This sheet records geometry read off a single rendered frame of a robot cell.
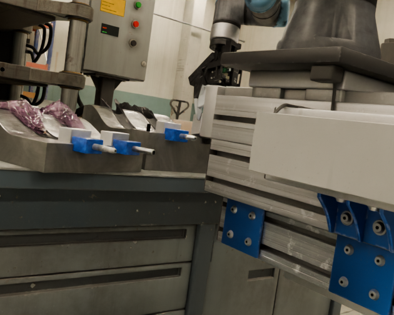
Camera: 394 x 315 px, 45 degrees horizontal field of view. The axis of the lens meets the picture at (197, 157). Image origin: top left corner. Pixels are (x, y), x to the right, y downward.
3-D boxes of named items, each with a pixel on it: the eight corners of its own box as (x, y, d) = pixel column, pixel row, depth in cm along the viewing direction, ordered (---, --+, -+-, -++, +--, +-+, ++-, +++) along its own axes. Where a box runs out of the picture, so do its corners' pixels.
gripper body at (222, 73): (218, 81, 116) (226, 35, 117) (196, 85, 122) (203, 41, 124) (240, 90, 120) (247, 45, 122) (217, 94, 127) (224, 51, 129)
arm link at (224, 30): (206, 26, 125) (227, 37, 130) (202, 42, 124) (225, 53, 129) (224, 20, 119) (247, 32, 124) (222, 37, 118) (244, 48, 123)
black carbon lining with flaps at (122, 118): (199, 144, 127) (204, 109, 126) (148, 139, 117) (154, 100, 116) (134, 131, 154) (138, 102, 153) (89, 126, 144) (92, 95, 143)
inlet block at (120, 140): (159, 165, 97) (163, 139, 96) (144, 165, 93) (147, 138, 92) (114, 155, 104) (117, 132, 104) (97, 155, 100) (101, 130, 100)
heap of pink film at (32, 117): (96, 138, 109) (101, 104, 108) (30, 133, 94) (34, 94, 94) (28, 125, 123) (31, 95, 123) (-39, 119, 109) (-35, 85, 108)
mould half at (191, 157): (227, 174, 126) (234, 124, 125) (144, 170, 110) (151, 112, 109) (133, 150, 165) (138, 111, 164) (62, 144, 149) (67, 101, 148)
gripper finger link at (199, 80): (193, 95, 119) (204, 65, 121) (189, 95, 120) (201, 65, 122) (206, 104, 121) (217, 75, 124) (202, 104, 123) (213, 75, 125)
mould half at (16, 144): (141, 172, 105) (147, 123, 105) (43, 172, 84) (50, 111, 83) (9, 141, 134) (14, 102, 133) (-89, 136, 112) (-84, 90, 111)
